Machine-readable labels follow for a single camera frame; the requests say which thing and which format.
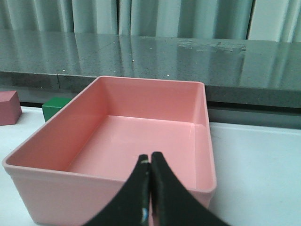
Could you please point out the grey curtain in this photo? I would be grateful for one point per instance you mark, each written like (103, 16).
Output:
(275, 20)

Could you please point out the green cube block near bin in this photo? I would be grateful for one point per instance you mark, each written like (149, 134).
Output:
(54, 105)

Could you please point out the pink cube block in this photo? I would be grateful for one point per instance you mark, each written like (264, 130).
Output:
(10, 108)

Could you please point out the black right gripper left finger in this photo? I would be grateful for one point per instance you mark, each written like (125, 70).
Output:
(130, 206)

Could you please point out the pink plastic bin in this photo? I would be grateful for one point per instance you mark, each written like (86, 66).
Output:
(79, 159)

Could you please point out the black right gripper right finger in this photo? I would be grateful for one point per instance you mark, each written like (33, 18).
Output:
(172, 204)

